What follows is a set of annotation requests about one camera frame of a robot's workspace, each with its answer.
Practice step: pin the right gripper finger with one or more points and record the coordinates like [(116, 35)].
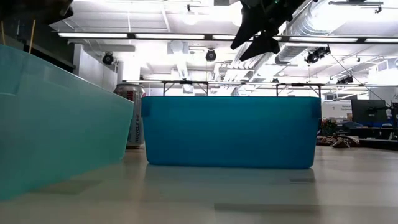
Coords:
[(264, 43), (250, 26)]

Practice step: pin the silver drink can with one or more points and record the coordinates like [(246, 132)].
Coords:
[(136, 124)]

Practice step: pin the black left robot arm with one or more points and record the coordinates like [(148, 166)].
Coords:
[(31, 9)]

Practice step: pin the clear plastic candy container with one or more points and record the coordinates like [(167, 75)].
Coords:
[(340, 143)]

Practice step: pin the black ceiling spotlight cluster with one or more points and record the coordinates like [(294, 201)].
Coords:
[(315, 56)]

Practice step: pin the white globe lamp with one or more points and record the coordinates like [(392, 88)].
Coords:
[(190, 18)]

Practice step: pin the black ceiling track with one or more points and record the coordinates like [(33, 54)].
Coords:
[(354, 2)]

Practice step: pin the blue plastic bin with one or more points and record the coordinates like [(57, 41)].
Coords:
[(230, 133)]

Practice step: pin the white printed sign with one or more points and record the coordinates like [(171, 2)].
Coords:
[(342, 107)]

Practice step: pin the large black monitor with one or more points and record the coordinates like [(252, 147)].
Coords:
[(368, 112)]

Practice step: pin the black desk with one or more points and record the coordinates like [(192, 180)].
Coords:
[(373, 133)]

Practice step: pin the teal green plastic bin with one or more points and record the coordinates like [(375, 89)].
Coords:
[(56, 130)]

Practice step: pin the silver ventilation duct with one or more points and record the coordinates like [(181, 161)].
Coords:
[(292, 55)]

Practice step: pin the black rail with light strips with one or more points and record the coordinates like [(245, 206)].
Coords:
[(208, 36)]

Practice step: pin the black bracket frame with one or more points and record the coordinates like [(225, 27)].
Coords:
[(186, 82), (298, 84)]

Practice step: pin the thin rail with light strips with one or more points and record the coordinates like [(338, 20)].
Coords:
[(149, 81)]

